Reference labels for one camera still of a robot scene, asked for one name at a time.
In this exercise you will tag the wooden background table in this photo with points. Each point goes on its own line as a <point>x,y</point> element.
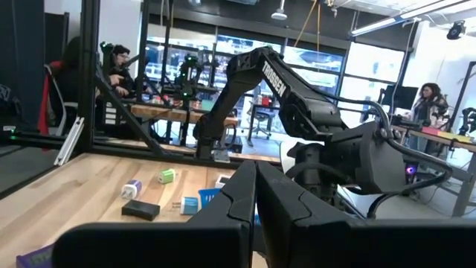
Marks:
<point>461,144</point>
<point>163,113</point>

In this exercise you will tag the white pendant lamp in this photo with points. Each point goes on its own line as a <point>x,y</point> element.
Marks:
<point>279,15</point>

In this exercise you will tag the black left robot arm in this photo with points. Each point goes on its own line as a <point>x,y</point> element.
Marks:
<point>275,82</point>

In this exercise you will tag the black computer tower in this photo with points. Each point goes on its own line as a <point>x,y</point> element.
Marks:
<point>411,170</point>

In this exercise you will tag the dark partition panel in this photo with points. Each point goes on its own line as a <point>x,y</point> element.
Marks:
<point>22,63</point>

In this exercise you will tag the white digital display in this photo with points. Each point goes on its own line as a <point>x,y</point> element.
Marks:
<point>222,181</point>

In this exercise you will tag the teal charger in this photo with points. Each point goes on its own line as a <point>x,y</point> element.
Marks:
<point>189,205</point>

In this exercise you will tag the chair with red cloth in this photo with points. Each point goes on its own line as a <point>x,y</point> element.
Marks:
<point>46,100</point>

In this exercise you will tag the blue plastic basket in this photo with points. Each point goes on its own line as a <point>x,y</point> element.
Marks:
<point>208,197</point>

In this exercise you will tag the green white charger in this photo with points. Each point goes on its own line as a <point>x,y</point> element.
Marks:
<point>166,175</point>

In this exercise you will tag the purple white charger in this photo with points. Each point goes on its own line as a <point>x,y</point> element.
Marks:
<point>131,189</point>

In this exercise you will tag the pink yellow mat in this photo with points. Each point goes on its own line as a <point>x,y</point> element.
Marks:
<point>431,131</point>

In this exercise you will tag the black ceiling spotlight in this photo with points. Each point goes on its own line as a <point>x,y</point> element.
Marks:
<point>456,30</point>

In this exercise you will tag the red box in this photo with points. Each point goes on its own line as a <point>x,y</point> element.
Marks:
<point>266,100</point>

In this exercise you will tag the silver aluminium bar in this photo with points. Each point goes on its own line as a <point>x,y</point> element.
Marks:
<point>68,141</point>

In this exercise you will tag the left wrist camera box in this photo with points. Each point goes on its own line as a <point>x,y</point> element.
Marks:
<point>368,160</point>

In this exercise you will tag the black aluminium table frame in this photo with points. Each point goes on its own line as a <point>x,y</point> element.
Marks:
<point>89,74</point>

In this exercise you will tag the black flat box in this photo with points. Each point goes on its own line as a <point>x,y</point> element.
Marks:
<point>140,209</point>

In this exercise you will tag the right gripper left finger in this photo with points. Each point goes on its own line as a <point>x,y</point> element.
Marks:
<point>230,208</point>

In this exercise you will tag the black office chair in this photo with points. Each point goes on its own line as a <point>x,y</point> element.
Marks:
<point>262,119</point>

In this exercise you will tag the black background robot arm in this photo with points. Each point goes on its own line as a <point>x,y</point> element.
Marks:
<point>187,78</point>
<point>468,119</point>
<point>106,56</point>

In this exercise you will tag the ceiling light strip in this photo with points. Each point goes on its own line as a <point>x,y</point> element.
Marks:
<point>375,25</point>

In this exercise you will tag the black monitor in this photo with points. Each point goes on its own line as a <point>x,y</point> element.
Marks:
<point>401,97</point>

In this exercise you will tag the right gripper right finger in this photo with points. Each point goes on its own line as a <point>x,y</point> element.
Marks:
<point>290,216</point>

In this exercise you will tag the dark purple digital display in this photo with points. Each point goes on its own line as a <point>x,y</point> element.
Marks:
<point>35,257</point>

